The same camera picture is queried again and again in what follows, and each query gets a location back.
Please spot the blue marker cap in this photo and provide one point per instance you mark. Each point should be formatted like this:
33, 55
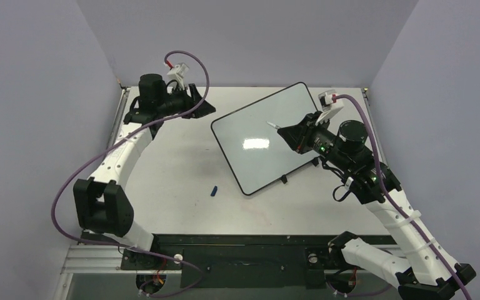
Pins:
214, 191

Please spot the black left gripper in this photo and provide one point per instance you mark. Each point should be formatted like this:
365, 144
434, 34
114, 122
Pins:
190, 102

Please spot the white marker pen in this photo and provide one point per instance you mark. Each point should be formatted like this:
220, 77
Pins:
275, 126

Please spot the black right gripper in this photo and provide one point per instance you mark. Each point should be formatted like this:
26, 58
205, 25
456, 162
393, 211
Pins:
306, 134

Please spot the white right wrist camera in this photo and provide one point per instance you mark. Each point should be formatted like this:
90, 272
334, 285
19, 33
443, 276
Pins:
330, 107

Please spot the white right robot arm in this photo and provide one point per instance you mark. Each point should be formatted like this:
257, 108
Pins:
425, 270

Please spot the white whiteboard black frame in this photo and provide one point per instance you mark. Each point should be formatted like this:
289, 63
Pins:
254, 151

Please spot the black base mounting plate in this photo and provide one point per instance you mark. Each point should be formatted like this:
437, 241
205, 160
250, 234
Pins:
237, 276

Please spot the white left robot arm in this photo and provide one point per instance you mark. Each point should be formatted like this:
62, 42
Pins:
101, 201

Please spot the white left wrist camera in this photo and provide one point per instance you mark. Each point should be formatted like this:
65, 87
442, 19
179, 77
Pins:
177, 73

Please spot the aluminium frame rail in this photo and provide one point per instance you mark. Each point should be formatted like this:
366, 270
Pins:
109, 259

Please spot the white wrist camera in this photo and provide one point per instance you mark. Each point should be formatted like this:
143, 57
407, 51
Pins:
177, 73
330, 107

